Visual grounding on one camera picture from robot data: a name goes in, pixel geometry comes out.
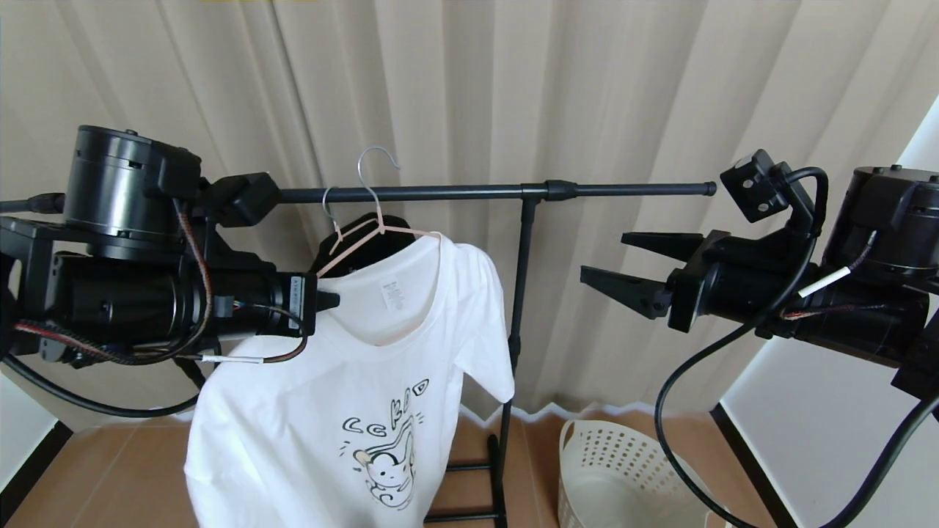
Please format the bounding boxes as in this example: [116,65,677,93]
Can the pink clothes hanger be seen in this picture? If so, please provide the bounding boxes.
[314,146,442,279]
[321,187,386,257]

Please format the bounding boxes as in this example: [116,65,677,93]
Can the white laundry basket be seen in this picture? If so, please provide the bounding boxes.
[556,419,711,528]

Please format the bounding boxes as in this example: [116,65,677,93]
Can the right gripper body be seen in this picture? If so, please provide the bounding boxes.
[665,230,932,365]

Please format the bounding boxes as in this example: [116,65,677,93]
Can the white garment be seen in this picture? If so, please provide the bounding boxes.
[183,232,516,528]

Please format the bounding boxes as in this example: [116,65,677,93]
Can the black shorts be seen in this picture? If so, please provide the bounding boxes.
[308,213,416,281]

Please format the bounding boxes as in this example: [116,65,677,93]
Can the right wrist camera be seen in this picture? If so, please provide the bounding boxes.
[720,149,819,235]

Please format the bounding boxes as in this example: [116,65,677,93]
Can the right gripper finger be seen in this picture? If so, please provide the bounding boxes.
[621,231,711,264]
[579,265,674,321]

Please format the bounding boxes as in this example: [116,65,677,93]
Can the black clothes rack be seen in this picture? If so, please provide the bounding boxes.
[176,180,717,528]

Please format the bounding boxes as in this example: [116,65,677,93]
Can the beige curtain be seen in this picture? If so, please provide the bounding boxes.
[0,0,939,433]

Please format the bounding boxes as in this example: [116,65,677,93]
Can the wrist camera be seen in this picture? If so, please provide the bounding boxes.
[192,172,282,268]
[720,149,819,235]

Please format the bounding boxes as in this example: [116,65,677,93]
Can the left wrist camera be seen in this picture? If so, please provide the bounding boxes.
[192,172,282,268]

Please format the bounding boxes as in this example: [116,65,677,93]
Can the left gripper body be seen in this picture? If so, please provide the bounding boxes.
[51,252,321,351]

